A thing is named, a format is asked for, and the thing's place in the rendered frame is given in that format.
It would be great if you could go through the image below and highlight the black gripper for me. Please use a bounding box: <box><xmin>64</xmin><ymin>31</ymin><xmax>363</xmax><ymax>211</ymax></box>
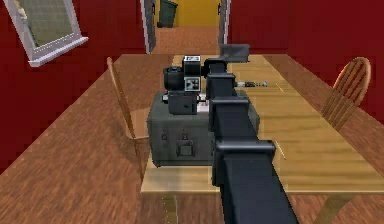
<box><xmin>162</xmin><ymin>65</ymin><xmax>201</xmax><ymax>116</ymax></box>

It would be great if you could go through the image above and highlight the grey metal first-aid kit box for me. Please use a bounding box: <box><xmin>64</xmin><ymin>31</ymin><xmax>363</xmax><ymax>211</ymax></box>
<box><xmin>146</xmin><ymin>89</ymin><xmax>262</xmax><ymax>168</ymax></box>

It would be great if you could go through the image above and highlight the brown wooden chair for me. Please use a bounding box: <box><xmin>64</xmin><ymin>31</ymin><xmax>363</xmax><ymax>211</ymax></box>
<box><xmin>320</xmin><ymin>56</ymin><xmax>372</xmax><ymax>133</ymax></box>
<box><xmin>106</xmin><ymin>56</ymin><xmax>152</xmax><ymax>183</ymax></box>

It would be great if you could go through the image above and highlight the grey slim pen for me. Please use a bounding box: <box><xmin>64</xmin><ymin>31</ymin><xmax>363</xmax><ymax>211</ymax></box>
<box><xmin>234</xmin><ymin>80</ymin><xmax>269</xmax><ymax>89</ymax></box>

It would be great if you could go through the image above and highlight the dark grey angular object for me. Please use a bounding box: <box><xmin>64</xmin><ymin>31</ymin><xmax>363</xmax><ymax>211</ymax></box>
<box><xmin>218</xmin><ymin>43</ymin><xmax>251</xmax><ymax>65</ymax></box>

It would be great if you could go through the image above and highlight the grey room door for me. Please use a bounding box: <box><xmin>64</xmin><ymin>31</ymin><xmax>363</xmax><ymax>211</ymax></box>
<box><xmin>217</xmin><ymin>0</ymin><xmax>232</xmax><ymax>46</ymax></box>
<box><xmin>139</xmin><ymin>0</ymin><xmax>158</xmax><ymax>55</ymax></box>

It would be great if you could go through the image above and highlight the dark green bin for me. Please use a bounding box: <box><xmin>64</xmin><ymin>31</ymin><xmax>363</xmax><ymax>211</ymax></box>
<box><xmin>156</xmin><ymin>0</ymin><xmax>179</xmax><ymax>29</ymax></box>

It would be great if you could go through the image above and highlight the light wooden table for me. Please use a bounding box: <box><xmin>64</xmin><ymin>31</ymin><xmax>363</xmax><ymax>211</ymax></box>
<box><xmin>139</xmin><ymin>54</ymin><xmax>384</xmax><ymax>224</ymax></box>

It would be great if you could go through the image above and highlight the white framed window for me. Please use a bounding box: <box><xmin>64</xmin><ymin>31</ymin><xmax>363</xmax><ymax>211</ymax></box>
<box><xmin>2</xmin><ymin>0</ymin><xmax>90</xmax><ymax>68</ymax></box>

